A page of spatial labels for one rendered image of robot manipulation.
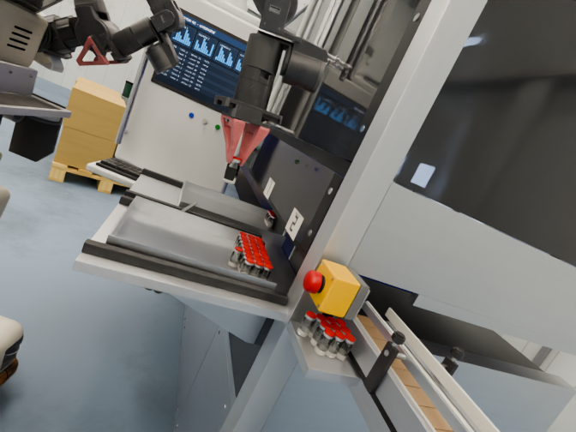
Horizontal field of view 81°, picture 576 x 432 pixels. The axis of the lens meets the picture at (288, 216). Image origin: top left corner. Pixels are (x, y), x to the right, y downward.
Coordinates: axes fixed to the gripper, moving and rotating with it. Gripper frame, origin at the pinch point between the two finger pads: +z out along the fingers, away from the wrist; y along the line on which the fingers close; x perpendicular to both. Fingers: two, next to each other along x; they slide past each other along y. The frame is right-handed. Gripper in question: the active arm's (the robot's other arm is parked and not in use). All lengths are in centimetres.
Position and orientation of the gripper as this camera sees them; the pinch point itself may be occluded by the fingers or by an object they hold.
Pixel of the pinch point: (235, 159)
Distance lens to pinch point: 58.9
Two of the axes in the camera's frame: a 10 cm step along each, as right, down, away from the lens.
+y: 8.3, 1.4, 5.4
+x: -4.7, -3.3, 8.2
